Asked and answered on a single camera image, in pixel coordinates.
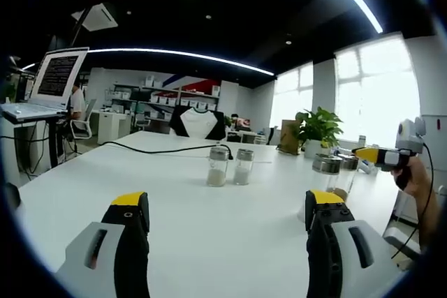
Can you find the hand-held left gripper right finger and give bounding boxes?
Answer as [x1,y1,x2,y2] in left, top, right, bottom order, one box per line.
[305,189,399,298]

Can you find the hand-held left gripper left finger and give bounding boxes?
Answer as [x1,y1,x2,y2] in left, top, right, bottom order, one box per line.
[55,191,151,298]

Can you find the tall seasoning bottle brown grains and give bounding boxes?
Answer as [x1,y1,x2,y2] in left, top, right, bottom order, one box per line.
[335,156,360,201]

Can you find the tall seasoning bottle white grains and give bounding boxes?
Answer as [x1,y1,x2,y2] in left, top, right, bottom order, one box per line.
[296,153,344,224]

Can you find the small seasoning bottle white powder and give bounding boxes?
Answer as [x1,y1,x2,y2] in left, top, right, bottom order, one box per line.
[233,148,255,186]

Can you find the small seasoning bottle cream powder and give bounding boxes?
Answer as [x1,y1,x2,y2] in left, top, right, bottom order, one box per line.
[206,147,230,188]

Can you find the person's right hand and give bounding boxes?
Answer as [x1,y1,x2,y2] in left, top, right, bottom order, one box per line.
[390,156,432,198]

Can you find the white cabinet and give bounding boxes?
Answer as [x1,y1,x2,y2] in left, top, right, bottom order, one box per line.
[420,113,447,187]

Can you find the large bright window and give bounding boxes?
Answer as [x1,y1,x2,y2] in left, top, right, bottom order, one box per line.
[334,32,422,149]

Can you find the white plant pot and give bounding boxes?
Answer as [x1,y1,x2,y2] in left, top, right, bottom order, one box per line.
[303,139,332,159]

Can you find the green leafy plant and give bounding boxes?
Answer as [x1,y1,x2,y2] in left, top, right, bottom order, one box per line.
[295,106,345,149]

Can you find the brown paper bag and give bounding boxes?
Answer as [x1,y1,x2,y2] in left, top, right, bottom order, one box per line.
[281,119,305,155]

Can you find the narrow bright window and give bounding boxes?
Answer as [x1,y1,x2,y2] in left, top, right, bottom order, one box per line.
[269,60,314,131]

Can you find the black rounded object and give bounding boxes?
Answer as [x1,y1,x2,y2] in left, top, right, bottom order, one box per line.
[3,182,22,216]

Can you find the white mesh office chair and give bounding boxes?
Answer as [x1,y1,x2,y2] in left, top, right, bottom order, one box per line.
[69,98,98,140]

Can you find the black and white shirt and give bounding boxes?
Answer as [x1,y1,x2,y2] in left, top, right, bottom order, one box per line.
[169,105,227,140]

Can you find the laptop stand desk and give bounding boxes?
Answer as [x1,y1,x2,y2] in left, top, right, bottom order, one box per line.
[1,109,71,180]

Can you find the white laptop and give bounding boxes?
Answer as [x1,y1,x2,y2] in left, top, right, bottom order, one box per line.
[0,46,90,119]

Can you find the small green plant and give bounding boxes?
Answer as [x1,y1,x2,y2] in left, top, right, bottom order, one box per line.
[3,83,18,103]

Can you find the black tripod pole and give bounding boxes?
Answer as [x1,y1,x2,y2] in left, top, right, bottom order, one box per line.
[71,6,94,47]

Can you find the ceiling air conditioner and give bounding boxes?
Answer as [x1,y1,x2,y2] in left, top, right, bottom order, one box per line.
[71,2,119,32]

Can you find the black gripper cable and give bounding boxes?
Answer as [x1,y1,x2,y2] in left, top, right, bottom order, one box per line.
[390,139,434,260]

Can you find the black table cable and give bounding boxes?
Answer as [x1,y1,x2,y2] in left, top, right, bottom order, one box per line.
[99,140,234,161]

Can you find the wall shelf with white boxes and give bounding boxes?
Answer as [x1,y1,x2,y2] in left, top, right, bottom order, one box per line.
[111,75,221,119]

